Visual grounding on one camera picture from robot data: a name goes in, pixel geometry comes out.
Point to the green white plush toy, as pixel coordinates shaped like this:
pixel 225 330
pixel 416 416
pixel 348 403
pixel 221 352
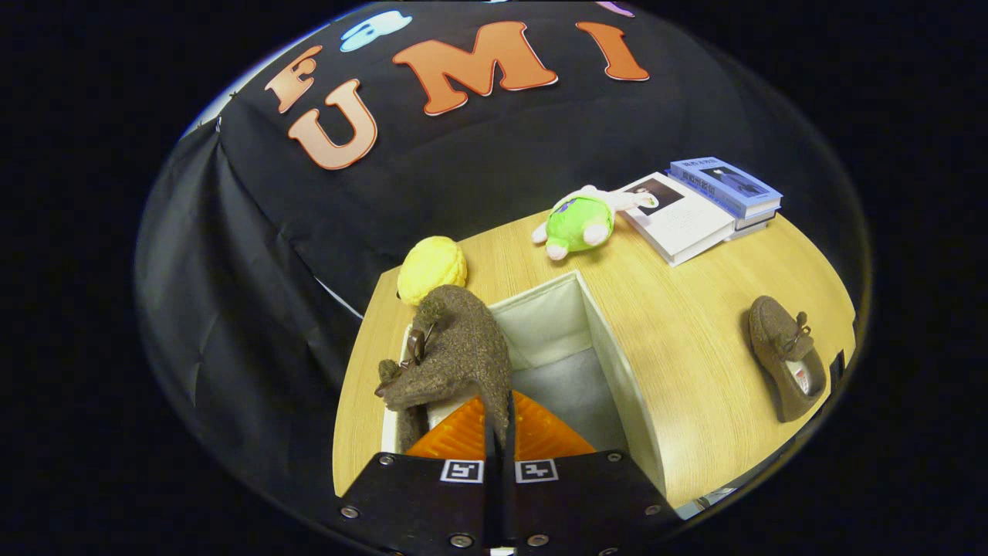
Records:
pixel 579 220

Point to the brown fuzzy shoe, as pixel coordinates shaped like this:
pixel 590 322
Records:
pixel 455 355
pixel 776 340

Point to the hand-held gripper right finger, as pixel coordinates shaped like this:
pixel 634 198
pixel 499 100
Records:
pixel 587 502

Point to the grey book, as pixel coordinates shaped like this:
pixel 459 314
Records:
pixel 756 224

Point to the white book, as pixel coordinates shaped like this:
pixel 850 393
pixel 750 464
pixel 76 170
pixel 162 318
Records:
pixel 679 224

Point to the yellow plush toy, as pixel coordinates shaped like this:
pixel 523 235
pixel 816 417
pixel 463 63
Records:
pixel 432 266

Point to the blue book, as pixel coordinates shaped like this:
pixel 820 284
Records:
pixel 722 185

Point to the beige grey fabric storage box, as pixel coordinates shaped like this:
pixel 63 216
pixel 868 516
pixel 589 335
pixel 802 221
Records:
pixel 571 386

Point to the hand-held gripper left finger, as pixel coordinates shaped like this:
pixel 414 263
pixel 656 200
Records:
pixel 417 502

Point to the black backdrop cloth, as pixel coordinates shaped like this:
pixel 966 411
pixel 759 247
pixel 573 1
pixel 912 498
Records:
pixel 463 170

